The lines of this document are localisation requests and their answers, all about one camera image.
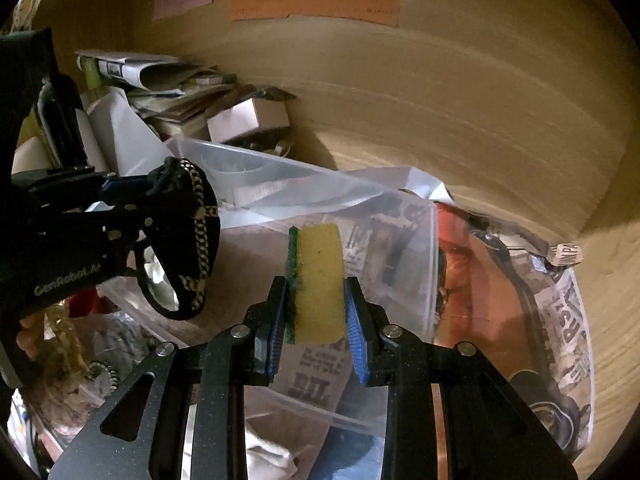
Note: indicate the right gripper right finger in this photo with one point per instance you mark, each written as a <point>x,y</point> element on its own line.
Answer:
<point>373,363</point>

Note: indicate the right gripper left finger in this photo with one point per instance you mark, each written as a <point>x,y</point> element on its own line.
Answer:
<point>267,322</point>

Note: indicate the yellow green sponge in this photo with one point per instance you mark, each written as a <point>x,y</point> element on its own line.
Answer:
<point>315,272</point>

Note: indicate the black gold braided scrunchie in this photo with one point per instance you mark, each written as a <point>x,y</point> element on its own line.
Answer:
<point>181,233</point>

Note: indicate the vintage newspaper print mat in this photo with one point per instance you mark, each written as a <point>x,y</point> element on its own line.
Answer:
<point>447,276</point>

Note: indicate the clear plastic storage box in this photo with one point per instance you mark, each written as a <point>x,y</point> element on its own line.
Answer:
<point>330,425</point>

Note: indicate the translucent white plastic jug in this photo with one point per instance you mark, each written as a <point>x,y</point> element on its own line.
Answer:
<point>114,137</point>

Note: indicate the stack of newspapers and magazines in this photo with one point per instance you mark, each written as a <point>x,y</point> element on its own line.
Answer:
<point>171,95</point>

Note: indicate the small white cardboard box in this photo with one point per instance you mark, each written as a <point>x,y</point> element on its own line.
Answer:
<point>246,118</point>

